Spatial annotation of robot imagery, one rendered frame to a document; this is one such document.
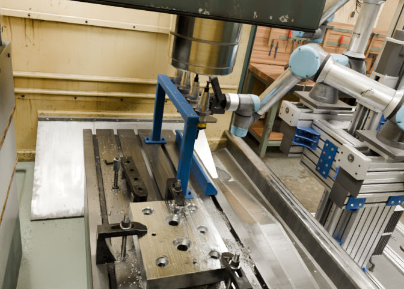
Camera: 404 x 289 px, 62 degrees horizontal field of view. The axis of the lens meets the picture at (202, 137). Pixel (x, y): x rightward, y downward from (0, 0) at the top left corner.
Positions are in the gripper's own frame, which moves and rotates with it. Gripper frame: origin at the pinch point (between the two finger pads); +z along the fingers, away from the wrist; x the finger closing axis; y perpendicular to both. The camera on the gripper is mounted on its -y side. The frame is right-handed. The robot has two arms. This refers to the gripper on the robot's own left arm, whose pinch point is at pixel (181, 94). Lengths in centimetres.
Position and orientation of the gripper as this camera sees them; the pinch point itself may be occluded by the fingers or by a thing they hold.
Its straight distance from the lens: 138.3
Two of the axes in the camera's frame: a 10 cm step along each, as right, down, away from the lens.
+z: -9.3, -0.1, -3.6
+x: -3.2, -4.3, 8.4
